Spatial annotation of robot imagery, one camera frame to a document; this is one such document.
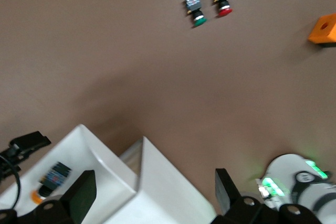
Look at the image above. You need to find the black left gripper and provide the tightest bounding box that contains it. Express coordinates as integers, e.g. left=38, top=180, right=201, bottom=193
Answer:
left=0, top=131, right=52, bottom=180

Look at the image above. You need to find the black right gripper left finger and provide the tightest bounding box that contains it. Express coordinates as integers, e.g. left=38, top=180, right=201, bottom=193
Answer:
left=35, top=169, right=98, bottom=224

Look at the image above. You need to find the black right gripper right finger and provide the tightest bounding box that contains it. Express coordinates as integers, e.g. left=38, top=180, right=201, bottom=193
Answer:
left=209, top=168, right=279, bottom=224

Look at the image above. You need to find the yellow push button switch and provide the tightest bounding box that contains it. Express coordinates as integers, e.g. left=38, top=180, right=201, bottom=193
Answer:
left=30, top=161, right=73, bottom=205

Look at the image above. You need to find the white plastic bin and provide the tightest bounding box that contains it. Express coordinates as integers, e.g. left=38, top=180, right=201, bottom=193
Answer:
left=0, top=123, right=138, bottom=224

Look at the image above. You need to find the white drawer cabinet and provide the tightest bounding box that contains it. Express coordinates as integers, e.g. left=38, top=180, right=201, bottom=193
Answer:
left=103, top=136, right=218, bottom=224

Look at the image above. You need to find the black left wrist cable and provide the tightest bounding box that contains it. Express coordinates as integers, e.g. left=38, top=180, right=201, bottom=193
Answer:
left=0, top=154, right=22, bottom=210

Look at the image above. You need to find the yellow button enclosure box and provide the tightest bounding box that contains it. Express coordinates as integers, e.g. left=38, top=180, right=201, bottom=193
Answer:
left=307, top=13, right=336, bottom=49

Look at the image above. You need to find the green push button switch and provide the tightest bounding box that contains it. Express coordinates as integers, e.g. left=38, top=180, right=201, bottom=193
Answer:
left=183, top=0, right=208, bottom=28

